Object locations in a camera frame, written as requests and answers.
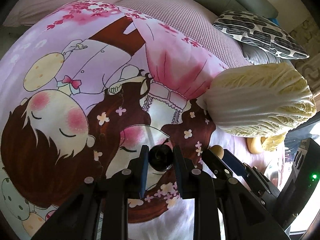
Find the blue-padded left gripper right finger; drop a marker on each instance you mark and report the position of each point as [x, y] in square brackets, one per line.
[185, 179]

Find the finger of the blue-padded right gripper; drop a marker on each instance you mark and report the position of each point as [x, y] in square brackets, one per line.
[234, 163]

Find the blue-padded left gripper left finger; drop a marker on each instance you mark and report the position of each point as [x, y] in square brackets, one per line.
[138, 175]

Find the bottom yellow banana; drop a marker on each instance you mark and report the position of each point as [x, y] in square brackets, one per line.
[254, 145]

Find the napa cabbage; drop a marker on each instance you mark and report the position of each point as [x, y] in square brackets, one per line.
[259, 101]

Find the cartoon print bed sheet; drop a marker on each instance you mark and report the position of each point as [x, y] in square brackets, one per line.
[83, 89]

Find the light grey pillow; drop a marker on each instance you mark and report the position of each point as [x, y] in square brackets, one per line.
[257, 56]

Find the black white patterned pillow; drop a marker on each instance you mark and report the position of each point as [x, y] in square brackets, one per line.
[258, 31]

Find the pink seat cushion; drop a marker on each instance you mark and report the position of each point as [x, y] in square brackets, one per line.
[187, 16]

